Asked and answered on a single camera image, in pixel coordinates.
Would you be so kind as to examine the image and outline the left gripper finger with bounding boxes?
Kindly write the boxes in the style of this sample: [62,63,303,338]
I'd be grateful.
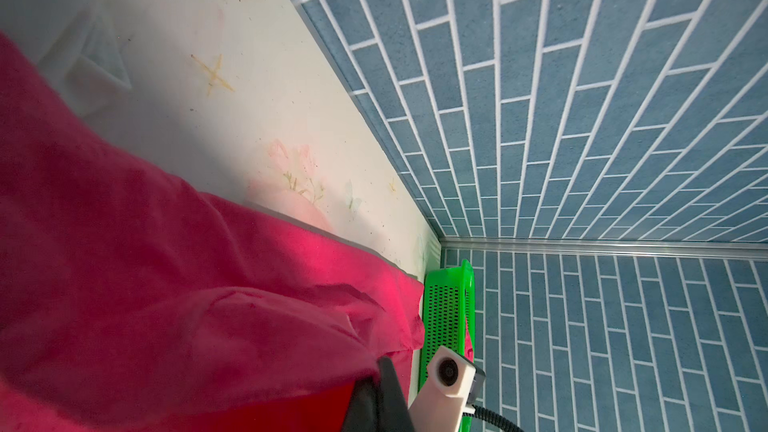
[341,357,415,432]

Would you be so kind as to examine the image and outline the magenta t shirt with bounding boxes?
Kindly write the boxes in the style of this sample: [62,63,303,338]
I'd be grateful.
[1,39,424,431]

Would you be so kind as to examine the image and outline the folded white t shirt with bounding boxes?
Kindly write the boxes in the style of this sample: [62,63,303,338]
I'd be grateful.
[1,0,132,117]

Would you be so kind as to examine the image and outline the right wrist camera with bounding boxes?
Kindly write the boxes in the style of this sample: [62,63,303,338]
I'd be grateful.
[408,346,486,432]

